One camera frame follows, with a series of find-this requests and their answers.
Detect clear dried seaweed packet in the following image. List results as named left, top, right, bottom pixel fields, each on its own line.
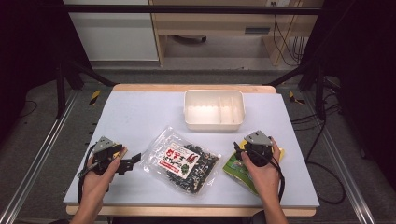
left=142, top=125, right=222, bottom=197

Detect aluminium floor rail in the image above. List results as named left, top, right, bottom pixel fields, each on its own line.
left=0, top=89, right=79, bottom=224
left=302, top=92, right=376, bottom=224

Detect yellow and black tape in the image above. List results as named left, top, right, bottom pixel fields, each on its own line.
left=287, top=91, right=306, bottom=106
left=89, top=89, right=103, bottom=107

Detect person's right hand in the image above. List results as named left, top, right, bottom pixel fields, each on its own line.
left=241, top=136, right=283, bottom=207

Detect white cabinet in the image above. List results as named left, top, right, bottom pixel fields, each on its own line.
left=63, top=0, right=160, bottom=63

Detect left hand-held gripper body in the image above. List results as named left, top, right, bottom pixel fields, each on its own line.
left=91, top=135, right=129, bottom=176

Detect wooden table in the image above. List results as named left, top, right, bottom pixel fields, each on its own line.
left=65, top=83, right=317, bottom=218

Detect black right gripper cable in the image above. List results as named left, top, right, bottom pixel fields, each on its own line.
left=261, top=152, right=286, bottom=203

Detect black horizontal frame bar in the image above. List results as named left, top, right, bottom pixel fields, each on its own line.
left=64, top=4, right=323, bottom=16

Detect person's left hand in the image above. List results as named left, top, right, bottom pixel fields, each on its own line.
left=81, top=156, right=123, bottom=203

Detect light wooden desk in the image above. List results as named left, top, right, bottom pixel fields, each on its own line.
left=148, top=0, right=322, bottom=67

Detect black metal stand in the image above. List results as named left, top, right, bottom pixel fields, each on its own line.
left=266, top=58, right=329, bottom=121
left=55, top=58, right=117, bottom=119

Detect thin black floor cable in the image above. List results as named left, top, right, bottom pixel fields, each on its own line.
left=18, top=99, right=39, bottom=119

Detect dark round object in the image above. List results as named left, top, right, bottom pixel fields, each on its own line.
left=250, top=209, right=266, bottom=224

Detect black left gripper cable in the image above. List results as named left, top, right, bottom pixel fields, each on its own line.
left=77, top=144, right=106, bottom=203

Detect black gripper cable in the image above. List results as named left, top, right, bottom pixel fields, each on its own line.
left=261, top=152, right=286, bottom=203
left=77, top=144, right=106, bottom=203

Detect white table mat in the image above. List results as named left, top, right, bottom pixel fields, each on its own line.
left=63, top=90, right=320, bottom=209

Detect green and yellow pouch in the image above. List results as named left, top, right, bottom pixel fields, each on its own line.
left=221, top=139, right=286, bottom=197

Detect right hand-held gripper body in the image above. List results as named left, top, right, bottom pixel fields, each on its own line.
left=243, top=129, right=275, bottom=168

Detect hanging black cables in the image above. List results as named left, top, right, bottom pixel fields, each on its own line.
left=271, top=1, right=308, bottom=67

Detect white plastic container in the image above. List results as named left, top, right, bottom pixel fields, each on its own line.
left=183, top=89, right=247, bottom=133

